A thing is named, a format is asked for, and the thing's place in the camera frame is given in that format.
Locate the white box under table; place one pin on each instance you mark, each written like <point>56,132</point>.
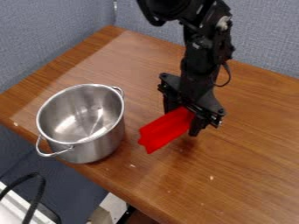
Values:
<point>14,208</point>

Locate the metal pot with handle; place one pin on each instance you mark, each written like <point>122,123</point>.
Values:
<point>80,122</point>

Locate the red block object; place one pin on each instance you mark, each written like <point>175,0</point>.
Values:
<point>159,132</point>

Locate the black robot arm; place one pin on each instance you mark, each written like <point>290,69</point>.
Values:
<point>206,23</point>

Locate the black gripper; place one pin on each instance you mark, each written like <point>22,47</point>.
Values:
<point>194,94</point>

